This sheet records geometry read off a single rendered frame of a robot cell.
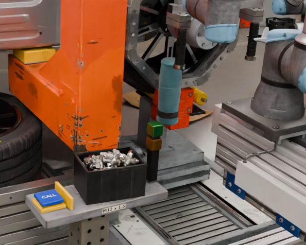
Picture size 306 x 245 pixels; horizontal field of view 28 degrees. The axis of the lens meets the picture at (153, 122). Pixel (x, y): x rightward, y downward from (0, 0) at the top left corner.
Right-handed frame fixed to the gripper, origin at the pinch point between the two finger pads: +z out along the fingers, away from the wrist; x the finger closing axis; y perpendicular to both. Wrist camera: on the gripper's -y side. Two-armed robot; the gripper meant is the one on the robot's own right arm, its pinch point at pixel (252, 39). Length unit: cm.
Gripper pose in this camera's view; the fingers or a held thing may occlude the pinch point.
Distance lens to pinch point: 243.1
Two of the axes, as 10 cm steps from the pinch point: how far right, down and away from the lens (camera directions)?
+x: 5.2, 3.6, -7.7
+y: 0.7, -9.2, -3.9
